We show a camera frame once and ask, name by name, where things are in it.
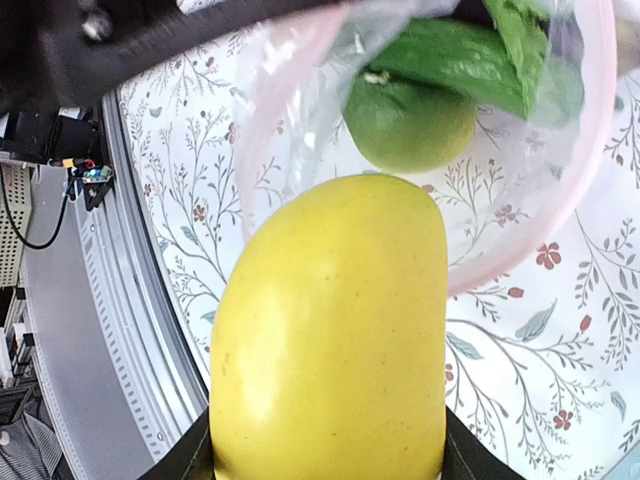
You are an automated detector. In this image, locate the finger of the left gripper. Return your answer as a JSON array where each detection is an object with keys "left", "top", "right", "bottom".
[{"left": 1, "top": 1, "right": 340, "bottom": 114}]

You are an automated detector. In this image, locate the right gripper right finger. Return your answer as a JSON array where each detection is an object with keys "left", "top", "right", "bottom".
[{"left": 441, "top": 407, "right": 520, "bottom": 480}]

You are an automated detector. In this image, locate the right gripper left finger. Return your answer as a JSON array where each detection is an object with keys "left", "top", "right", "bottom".
[{"left": 149, "top": 409, "right": 215, "bottom": 480}]

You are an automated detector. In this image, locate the clear zip top bag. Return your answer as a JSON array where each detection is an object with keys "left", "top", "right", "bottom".
[{"left": 232, "top": 1, "right": 617, "bottom": 295}]

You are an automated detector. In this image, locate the green fake lettuce leaf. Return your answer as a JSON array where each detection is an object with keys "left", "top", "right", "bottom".
[{"left": 368, "top": 1, "right": 585, "bottom": 128}]

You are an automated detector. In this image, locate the floral patterned table mat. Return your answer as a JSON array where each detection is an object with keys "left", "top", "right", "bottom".
[{"left": 118, "top": 1, "right": 639, "bottom": 479}]

